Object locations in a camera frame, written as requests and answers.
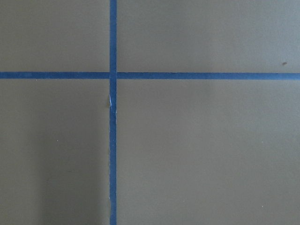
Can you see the blue tape strip near lengthwise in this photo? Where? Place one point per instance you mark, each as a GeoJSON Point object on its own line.
{"type": "Point", "coordinates": [113, 104]}

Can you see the blue tape strip near crosswise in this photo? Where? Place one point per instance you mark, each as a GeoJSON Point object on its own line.
{"type": "Point", "coordinates": [150, 75]}

